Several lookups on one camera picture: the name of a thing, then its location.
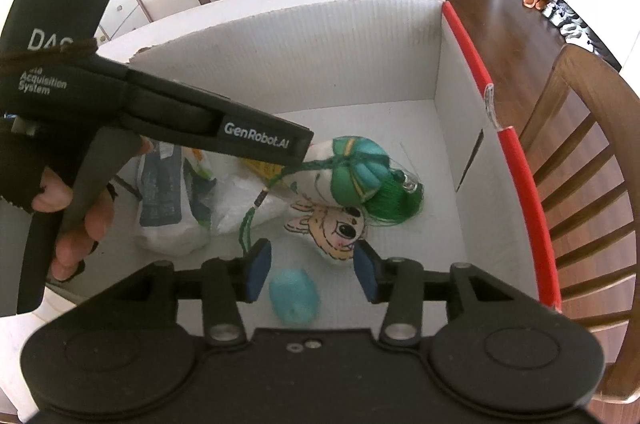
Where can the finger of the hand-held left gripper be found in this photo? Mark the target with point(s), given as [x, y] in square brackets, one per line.
[240, 134]

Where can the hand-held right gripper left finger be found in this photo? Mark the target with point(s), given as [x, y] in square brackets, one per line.
[257, 273]

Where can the person's left hand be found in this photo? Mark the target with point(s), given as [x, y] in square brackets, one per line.
[95, 221]

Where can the white sideboard with wooden top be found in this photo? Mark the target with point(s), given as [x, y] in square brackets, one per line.
[122, 9]

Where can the white packet with dark label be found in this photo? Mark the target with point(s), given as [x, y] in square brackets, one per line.
[160, 199]

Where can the plush doll with green hair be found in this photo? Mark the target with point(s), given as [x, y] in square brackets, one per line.
[345, 204]

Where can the small pale teal case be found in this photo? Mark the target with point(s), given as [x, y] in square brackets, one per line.
[295, 296]

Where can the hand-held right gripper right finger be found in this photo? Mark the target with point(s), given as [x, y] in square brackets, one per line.
[367, 275]

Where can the white cardboard box red rim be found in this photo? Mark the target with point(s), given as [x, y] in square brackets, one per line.
[350, 54]

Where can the row of shoes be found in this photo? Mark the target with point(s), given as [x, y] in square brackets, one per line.
[572, 24]

